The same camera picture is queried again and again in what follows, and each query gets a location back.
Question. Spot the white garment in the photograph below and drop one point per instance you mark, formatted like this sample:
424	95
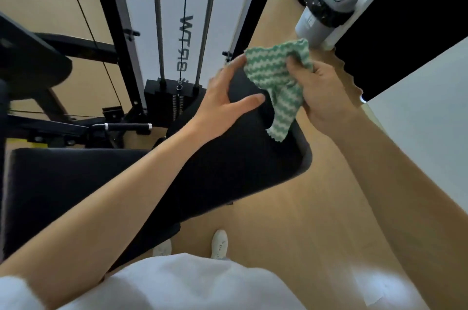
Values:
182	284

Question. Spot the black gym machine frame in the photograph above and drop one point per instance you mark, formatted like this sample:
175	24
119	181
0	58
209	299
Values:
117	28

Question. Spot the person's right hand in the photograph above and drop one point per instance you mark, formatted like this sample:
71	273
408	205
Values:
329	98

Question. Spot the person's left hand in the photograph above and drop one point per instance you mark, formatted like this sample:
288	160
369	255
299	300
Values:
214	109

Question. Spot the person's left thumb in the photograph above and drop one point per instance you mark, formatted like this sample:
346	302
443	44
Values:
250	100

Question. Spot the black bin liner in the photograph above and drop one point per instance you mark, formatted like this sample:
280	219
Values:
321	6

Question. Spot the black backrest pad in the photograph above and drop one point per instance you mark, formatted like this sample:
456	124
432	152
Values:
241	163

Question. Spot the grey guide rod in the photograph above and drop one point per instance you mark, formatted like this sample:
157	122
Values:
158	17
208	17

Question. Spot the person's right thumb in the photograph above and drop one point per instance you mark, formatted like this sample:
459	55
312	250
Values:
298	68

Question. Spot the black weight stack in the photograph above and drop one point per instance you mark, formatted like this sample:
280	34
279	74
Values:
155	99

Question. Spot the white shoe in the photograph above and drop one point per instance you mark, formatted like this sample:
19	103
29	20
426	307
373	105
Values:
163	247
219	244

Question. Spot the person's right forearm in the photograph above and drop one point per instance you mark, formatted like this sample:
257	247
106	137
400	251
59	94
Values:
402	203

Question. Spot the black seat pad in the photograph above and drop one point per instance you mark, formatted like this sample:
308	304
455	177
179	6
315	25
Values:
55	182

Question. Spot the person's left forearm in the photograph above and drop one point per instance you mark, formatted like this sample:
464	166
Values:
109	203

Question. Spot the black padded roller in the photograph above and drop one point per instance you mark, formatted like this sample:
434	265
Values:
33	61

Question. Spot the green white zigzag cloth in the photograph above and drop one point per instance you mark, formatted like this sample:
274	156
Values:
272	72

